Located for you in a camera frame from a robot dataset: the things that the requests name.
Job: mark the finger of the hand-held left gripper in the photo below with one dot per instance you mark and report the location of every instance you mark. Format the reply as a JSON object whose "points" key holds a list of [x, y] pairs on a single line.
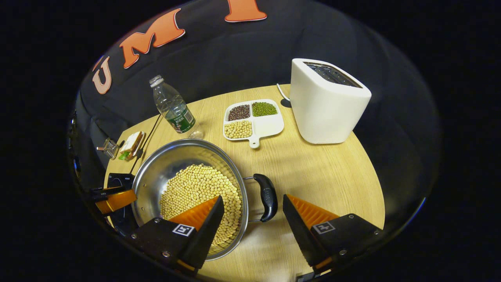
{"points": [[117, 200]]}

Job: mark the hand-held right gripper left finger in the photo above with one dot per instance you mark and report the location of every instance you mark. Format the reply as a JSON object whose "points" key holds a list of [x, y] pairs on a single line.
{"points": [[207, 235]]}

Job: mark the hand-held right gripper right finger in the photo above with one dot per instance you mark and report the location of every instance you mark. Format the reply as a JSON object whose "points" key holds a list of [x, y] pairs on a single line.
{"points": [[299, 233]]}

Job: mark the black induction cooktop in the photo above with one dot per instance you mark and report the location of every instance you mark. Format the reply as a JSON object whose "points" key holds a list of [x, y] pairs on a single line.
{"points": [[117, 182]]}

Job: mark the stainless steel pot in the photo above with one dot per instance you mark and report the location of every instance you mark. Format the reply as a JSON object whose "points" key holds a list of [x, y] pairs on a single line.
{"points": [[156, 176]]}

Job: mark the pile of yellow soybeans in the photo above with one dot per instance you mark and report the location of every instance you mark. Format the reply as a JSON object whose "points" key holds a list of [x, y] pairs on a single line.
{"points": [[195, 188]]}

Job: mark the sandwich with lettuce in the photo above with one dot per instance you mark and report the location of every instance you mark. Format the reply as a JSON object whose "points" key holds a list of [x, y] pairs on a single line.
{"points": [[131, 145]]}

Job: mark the clear plastic water bottle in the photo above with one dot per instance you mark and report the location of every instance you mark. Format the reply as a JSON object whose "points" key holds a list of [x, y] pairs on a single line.
{"points": [[174, 107]]}

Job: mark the white divided plate with beans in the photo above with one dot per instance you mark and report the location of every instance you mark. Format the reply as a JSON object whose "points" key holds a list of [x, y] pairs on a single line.
{"points": [[266, 127]]}

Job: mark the white toaster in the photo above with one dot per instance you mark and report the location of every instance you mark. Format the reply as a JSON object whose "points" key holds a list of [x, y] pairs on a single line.
{"points": [[325, 109]]}

